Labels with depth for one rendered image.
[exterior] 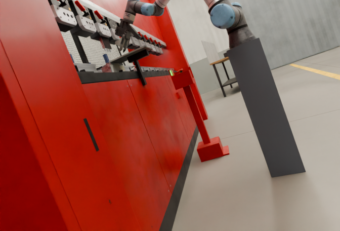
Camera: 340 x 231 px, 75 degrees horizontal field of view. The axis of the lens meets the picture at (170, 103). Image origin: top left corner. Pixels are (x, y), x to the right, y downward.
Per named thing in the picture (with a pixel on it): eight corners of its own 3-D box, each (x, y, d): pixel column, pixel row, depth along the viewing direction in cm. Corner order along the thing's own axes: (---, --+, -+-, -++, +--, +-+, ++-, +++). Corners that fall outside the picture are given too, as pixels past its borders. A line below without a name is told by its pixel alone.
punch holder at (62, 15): (59, 20, 104) (45, -14, 103) (45, 27, 106) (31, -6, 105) (78, 26, 119) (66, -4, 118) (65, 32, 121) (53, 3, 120)
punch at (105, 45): (106, 50, 149) (100, 37, 149) (103, 51, 150) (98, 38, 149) (113, 51, 159) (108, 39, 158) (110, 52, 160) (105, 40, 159)
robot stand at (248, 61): (300, 158, 138) (258, 39, 133) (306, 171, 122) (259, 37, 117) (269, 163, 145) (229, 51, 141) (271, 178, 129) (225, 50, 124)
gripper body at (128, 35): (119, 36, 156) (123, 19, 154) (130, 40, 155) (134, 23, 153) (114, 35, 149) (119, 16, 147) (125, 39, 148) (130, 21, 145)
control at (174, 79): (193, 83, 184) (185, 63, 183) (175, 89, 188) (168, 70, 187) (196, 82, 203) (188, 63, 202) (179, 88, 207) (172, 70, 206)
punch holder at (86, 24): (83, 28, 124) (72, -1, 123) (71, 34, 126) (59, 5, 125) (97, 32, 138) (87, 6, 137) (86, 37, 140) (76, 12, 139)
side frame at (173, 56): (207, 119, 364) (157, -17, 349) (160, 135, 384) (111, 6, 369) (208, 116, 388) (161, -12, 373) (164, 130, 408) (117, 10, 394)
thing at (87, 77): (52, 86, 70) (47, 73, 70) (3, 108, 75) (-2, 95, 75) (184, 73, 361) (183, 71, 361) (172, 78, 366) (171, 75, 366)
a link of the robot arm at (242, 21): (250, 24, 129) (242, 1, 128) (243, 23, 119) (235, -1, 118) (230, 33, 137) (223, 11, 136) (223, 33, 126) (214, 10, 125)
